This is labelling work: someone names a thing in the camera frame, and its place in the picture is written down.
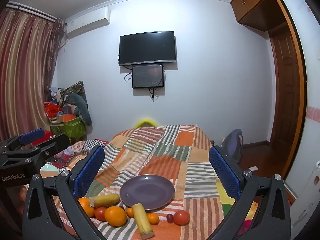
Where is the large orange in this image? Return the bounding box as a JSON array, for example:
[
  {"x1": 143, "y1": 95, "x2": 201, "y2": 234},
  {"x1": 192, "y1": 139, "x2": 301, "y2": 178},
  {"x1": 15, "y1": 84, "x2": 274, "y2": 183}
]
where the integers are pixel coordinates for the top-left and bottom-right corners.
[
  {"x1": 78, "y1": 197, "x2": 94, "y2": 218},
  {"x1": 104, "y1": 206, "x2": 127, "y2": 227}
]

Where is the red tomato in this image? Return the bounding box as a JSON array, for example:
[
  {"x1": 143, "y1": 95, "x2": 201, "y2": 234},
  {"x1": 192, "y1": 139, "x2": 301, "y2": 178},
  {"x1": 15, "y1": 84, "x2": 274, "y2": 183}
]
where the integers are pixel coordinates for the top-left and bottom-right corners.
[
  {"x1": 174, "y1": 210, "x2": 190, "y2": 226},
  {"x1": 94, "y1": 206, "x2": 106, "y2": 222}
]

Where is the yellow corn cob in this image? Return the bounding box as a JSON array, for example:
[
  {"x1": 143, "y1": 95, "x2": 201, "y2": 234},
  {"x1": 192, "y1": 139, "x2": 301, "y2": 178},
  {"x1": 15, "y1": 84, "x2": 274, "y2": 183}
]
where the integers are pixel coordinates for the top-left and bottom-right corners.
[
  {"x1": 132, "y1": 203, "x2": 155, "y2": 239},
  {"x1": 88, "y1": 193, "x2": 120, "y2": 208}
]

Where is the small mandarin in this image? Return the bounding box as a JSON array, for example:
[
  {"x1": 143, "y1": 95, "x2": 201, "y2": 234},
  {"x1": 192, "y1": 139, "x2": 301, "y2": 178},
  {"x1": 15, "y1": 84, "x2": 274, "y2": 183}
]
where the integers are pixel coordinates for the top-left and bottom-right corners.
[
  {"x1": 126, "y1": 207, "x2": 134, "y2": 218},
  {"x1": 146, "y1": 213, "x2": 159, "y2": 225}
]

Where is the yellow corn cob front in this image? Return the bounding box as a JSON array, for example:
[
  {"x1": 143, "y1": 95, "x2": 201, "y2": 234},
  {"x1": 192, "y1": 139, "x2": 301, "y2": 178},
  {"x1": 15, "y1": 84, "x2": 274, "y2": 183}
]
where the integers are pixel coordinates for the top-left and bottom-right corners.
[{"x1": 132, "y1": 203, "x2": 155, "y2": 239}]

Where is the green storage box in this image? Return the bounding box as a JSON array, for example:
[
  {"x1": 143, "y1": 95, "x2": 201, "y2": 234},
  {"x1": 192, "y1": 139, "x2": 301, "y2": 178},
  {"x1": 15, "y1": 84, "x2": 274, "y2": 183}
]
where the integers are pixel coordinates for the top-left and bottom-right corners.
[{"x1": 50, "y1": 118, "x2": 86, "y2": 140}]

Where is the purple backpack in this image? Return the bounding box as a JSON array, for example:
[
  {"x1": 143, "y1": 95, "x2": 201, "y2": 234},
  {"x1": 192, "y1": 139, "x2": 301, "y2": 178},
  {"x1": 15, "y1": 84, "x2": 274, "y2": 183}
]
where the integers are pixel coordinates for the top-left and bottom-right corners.
[{"x1": 221, "y1": 129, "x2": 244, "y2": 163}]

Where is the striped red curtain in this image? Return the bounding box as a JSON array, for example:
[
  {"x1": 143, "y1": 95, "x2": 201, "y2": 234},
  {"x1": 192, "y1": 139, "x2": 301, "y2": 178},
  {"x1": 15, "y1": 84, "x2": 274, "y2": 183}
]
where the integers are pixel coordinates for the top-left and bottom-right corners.
[{"x1": 1, "y1": 8, "x2": 65, "y2": 141}]

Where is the striped patchwork blanket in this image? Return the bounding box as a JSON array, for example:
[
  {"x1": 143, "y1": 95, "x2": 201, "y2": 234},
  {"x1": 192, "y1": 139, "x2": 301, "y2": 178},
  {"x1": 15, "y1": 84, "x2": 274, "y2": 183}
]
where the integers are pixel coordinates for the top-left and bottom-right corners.
[{"x1": 19, "y1": 124, "x2": 259, "y2": 240}]

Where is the purple round plate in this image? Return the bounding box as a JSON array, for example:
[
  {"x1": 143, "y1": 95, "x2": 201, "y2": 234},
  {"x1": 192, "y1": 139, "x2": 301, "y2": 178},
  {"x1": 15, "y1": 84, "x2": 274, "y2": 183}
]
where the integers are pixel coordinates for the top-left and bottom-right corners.
[{"x1": 119, "y1": 174, "x2": 175, "y2": 211}]

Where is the white air conditioner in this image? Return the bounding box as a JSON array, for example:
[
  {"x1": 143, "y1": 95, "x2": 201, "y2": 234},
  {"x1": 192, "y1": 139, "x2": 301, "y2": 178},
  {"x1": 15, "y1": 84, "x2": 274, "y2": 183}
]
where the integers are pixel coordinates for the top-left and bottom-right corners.
[{"x1": 66, "y1": 7, "x2": 111, "y2": 39}]

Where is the yellow green ring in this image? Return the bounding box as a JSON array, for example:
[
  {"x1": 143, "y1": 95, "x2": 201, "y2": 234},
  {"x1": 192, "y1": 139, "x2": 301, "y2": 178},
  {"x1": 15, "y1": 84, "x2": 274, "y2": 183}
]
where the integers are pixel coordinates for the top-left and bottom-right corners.
[{"x1": 133, "y1": 117, "x2": 158, "y2": 129}]

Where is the wall mounted black television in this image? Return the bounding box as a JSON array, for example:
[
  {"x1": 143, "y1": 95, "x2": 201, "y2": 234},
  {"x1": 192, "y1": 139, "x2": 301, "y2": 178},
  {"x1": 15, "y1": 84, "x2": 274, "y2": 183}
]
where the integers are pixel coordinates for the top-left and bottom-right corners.
[{"x1": 119, "y1": 31, "x2": 177, "y2": 66}]

